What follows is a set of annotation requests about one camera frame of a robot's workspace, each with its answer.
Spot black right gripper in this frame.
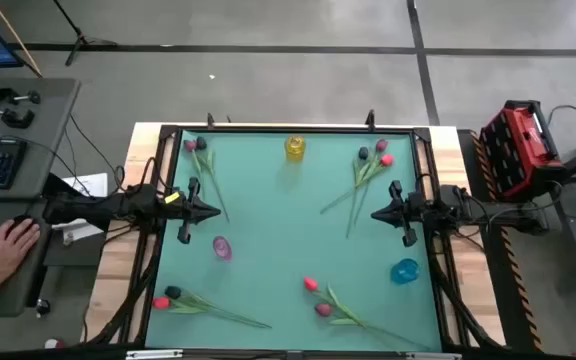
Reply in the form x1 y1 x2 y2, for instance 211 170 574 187
370 179 427 249

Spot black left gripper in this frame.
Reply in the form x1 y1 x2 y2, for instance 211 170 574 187
162 175 222 246

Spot red artificial tulip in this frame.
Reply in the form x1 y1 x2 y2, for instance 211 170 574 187
302 276 369 329
319 153 395 215
151 296 273 330

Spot green artificial flower stem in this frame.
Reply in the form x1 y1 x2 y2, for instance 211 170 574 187
346 146 371 240

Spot pink ribbed glass vase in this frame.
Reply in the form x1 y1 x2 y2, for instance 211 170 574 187
211 235 234 262

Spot blue glass vase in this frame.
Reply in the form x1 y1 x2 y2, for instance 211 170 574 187
390 257 421 286

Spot yellow glass vase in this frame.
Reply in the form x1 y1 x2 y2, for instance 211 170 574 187
284 135 307 162

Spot teal table mat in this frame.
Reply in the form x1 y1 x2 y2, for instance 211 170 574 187
145 130 443 352

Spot white paper sheets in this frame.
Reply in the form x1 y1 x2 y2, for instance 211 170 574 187
50 172 109 246

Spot black stand with hazard stripes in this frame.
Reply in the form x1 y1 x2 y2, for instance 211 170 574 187
457 128 544 351

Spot black slanted bar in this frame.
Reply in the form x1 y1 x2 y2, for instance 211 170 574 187
42 172 94 201

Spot red and black tool box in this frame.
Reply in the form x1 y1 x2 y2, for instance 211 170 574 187
478 99 567 202

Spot grey desk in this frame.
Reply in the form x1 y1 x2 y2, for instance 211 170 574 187
0 77 82 319

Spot black computer mouse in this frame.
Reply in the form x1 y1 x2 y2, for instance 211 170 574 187
7 213 39 236

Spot person's hand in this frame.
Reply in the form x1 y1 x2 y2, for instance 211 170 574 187
0 218 42 289

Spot black screw clamp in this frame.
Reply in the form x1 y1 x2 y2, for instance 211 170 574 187
0 85 42 107
0 103 36 130

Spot black tripod stand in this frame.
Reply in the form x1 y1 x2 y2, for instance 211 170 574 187
52 0 118 67

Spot wooden stick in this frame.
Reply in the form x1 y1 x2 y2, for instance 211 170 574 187
0 0 44 79

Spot black table frame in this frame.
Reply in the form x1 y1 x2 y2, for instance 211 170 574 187
117 122 469 354

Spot silver bar handle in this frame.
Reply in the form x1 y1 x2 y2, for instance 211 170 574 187
405 351 462 360
125 349 184 360

